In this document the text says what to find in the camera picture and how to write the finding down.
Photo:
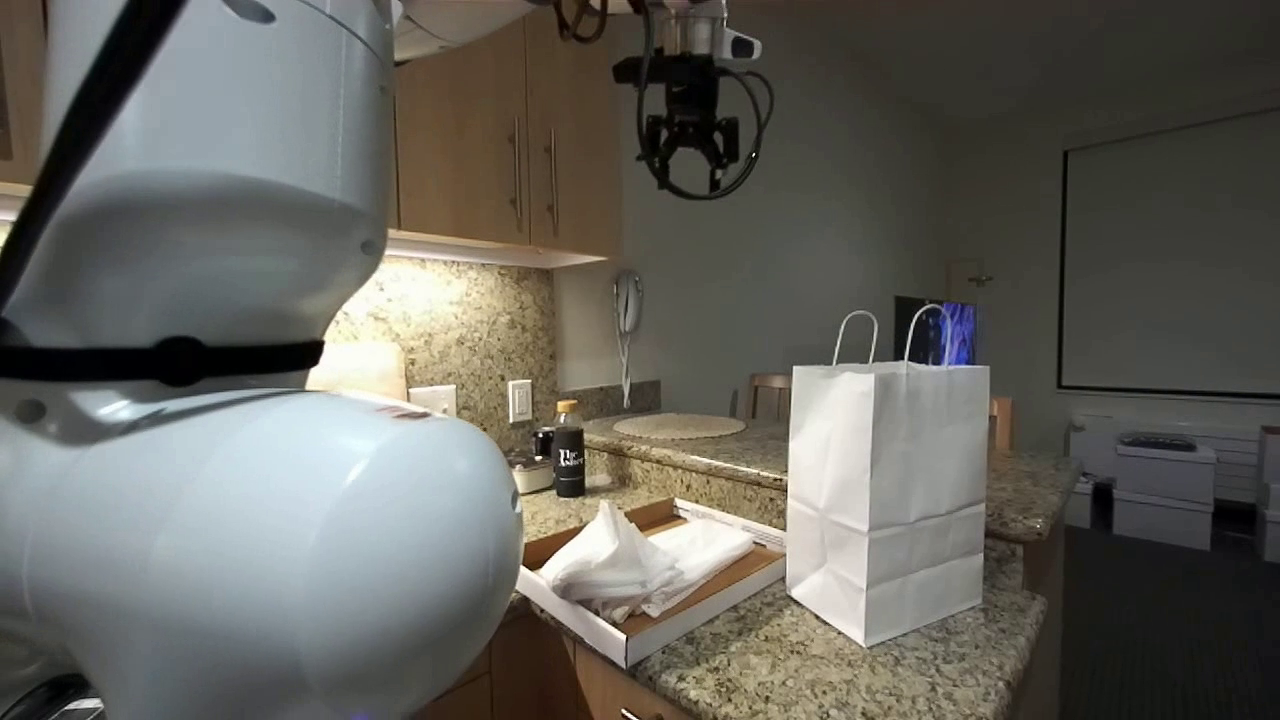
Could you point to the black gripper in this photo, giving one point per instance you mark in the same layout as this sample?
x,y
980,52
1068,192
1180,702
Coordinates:
x,y
686,107

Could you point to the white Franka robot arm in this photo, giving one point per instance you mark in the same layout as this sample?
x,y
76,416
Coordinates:
x,y
266,561

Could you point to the white paper bag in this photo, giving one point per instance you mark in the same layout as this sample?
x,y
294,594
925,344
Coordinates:
x,y
884,505

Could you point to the shallow white cardboard box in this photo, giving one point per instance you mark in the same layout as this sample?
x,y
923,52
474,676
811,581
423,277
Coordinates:
x,y
624,641

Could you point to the wooden dining chair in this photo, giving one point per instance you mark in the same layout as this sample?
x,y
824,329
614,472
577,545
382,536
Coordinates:
x,y
765,397
1001,427

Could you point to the dark monitor with blue glow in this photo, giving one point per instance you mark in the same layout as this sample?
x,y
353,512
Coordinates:
x,y
934,324

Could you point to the black jar with wooden lid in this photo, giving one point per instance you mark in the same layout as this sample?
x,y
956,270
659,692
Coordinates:
x,y
570,460

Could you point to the small white dish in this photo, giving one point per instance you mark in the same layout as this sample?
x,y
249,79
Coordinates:
x,y
534,479

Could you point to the wooden base cabinet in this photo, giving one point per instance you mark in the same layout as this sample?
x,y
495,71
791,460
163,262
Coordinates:
x,y
602,687

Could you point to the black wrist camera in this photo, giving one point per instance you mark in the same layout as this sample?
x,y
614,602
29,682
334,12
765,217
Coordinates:
x,y
673,66

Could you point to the white wall phone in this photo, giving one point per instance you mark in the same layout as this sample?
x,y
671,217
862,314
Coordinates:
x,y
624,307

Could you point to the wooden wall cabinet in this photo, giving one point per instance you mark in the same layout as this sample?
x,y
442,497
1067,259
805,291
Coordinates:
x,y
506,145

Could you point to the narrow white wall outlet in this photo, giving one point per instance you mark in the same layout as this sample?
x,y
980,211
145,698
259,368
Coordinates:
x,y
516,401

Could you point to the wide white wall outlet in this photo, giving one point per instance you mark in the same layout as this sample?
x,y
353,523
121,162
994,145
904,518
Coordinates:
x,y
434,397

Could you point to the white wall board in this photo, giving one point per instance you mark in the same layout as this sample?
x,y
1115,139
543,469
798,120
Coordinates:
x,y
1175,254

